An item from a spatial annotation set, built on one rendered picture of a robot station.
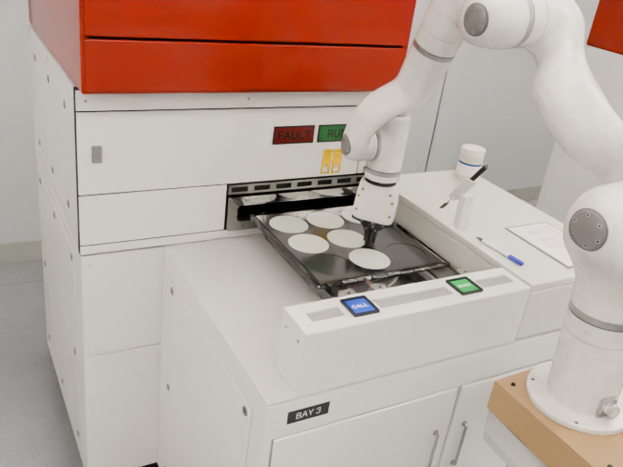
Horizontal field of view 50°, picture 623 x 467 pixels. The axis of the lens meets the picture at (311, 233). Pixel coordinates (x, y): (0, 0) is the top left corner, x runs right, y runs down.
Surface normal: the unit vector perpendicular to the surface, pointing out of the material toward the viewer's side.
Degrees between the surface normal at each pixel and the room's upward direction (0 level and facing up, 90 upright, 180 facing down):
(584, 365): 92
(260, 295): 0
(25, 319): 0
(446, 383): 90
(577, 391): 92
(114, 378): 90
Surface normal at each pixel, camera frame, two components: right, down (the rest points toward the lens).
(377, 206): -0.33, 0.37
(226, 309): 0.13, -0.89
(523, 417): -0.88, 0.10
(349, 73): 0.47, 0.44
